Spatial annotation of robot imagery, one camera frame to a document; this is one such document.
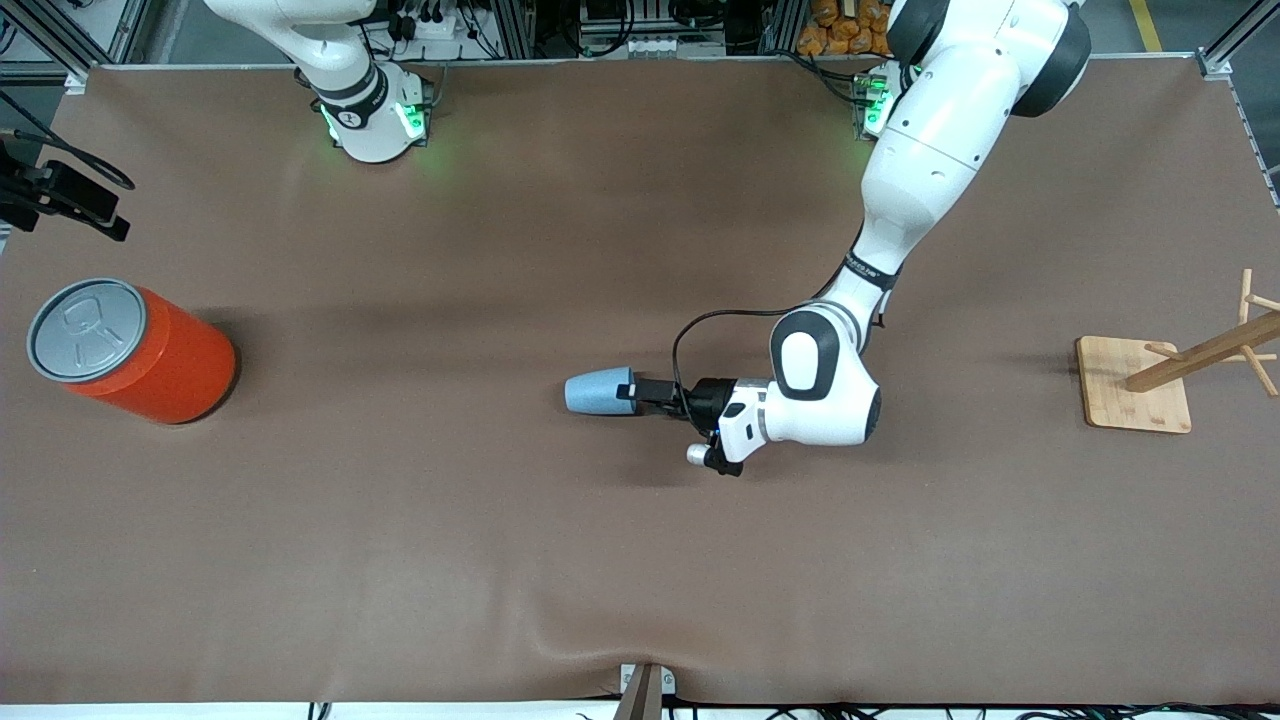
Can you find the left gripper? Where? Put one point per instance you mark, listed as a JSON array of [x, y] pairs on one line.
[[712, 396]]

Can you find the orange can with grey lid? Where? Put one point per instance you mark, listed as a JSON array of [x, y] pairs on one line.
[[170, 370]]

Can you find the wooden cup rack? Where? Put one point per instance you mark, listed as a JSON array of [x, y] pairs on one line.
[[1135, 390]]

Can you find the light blue plastic cup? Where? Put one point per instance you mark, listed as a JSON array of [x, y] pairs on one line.
[[595, 392]]

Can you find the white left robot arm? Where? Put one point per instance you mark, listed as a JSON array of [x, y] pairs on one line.
[[930, 150]]

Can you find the bag of orange snacks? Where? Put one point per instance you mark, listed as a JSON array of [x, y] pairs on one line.
[[845, 30]]

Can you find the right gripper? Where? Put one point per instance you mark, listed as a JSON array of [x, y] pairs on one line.
[[62, 190]]

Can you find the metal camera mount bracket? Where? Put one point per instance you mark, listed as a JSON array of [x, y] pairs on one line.
[[646, 690]]

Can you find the white power strip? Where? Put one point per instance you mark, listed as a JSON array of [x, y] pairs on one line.
[[440, 27]]

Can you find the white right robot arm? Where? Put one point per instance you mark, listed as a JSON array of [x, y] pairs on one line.
[[365, 120]]

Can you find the brown table cloth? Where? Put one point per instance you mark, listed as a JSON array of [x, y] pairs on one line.
[[640, 550]]

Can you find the white table corner bracket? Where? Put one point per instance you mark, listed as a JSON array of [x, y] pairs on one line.
[[1215, 66], [76, 82]]

